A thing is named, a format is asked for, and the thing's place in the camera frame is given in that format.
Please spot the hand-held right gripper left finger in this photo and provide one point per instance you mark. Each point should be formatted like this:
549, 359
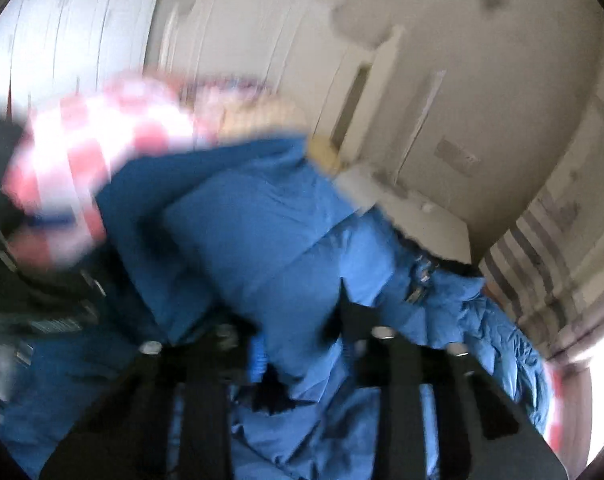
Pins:
256, 360

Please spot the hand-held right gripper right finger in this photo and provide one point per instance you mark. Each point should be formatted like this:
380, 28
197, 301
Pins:
362, 350

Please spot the blue padded jacket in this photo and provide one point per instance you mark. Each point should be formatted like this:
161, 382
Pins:
242, 230

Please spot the white nightstand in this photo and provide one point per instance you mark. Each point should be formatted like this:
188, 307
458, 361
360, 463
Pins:
416, 215

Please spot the small white object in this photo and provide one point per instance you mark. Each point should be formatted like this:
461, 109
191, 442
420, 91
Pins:
424, 207

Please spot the pink checkered bed sheet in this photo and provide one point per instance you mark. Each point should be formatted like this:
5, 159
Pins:
107, 130

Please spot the yellow pillow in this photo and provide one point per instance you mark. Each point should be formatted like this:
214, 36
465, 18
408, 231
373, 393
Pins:
262, 115
324, 155

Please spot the grey striped curtain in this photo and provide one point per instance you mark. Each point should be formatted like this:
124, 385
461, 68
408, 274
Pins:
541, 260

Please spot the round patterned cushion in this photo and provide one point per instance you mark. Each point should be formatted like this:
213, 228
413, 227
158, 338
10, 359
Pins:
227, 90

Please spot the white wardrobe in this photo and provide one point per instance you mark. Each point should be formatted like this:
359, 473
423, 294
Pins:
77, 25

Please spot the white bed headboard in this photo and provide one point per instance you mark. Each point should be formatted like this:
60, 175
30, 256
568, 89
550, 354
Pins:
262, 40

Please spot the beige wall plate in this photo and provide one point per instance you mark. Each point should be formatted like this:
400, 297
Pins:
456, 156

